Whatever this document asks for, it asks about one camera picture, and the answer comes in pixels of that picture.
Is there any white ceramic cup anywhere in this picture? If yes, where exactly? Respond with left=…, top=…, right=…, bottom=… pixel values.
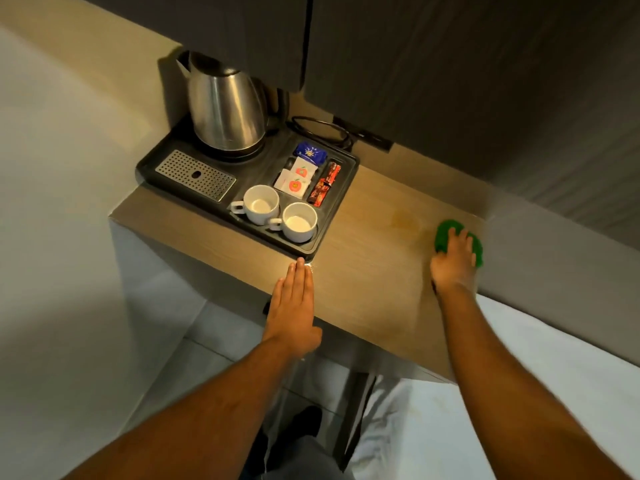
left=266, top=202, right=319, bottom=244
left=230, top=185, right=281, bottom=226

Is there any white bed sheet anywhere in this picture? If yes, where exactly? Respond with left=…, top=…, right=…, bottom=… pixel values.
left=346, top=294, right=640, bottom=480

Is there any black plastic tray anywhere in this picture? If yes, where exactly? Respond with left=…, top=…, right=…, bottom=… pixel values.
left=136, top=115, right=360, bottom=261

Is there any dark wooden cabinet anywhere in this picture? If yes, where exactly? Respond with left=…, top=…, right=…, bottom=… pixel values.
left=75, top=0, right=640, bottom=235

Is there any metal perforated drip grate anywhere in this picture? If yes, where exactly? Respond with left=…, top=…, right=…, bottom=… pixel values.
left=154, top=150, right=237, bottom=203

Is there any dark wall socket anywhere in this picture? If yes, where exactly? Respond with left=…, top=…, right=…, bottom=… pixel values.
left=333, top=117, right=394, bottom=153

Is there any stainless steel electric kettle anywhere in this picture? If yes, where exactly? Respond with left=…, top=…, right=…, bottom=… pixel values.
left=175, top=50, right=287, bottom=155

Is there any person's left hand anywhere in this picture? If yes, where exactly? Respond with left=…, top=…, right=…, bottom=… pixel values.
left=262, top=257, right=324, bottom=359

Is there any person's leg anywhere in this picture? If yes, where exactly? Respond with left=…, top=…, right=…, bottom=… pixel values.
left=240, top=435, right=356, bottom=480

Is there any black power cable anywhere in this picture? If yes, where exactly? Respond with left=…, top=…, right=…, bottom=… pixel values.
left=290, top=116, right=355, bottom=150

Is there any person's black shoe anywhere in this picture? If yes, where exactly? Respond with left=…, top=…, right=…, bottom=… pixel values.
left=285, top=406, right=323, bottom=440

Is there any person's right hand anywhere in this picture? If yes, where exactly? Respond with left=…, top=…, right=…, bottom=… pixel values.
left=430, top=227, right=477, bottom=295

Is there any red coffee stick sachet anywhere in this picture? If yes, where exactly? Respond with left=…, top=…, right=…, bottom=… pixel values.
left=306, top=162, right=342, bottom=206

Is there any green cleaning cloth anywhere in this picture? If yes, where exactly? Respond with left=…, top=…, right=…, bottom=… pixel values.
left=434, top=220, right=485, bottom=268

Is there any white tea bag packet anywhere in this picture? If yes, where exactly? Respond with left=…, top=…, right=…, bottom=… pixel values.
left=290, top=156, right=319, bottom=181
left=273, top=169, right=312, bottom=199

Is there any person's left forearm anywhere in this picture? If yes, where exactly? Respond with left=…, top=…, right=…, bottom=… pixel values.
left=64, top=338, right=304, bottom=480

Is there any person's right forearm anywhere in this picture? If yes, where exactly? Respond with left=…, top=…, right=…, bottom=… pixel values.
left=435, top=284, right=632, bottom=480

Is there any blue sachet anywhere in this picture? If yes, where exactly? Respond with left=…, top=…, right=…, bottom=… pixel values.
left=294, top=142, right=328, bottom=165

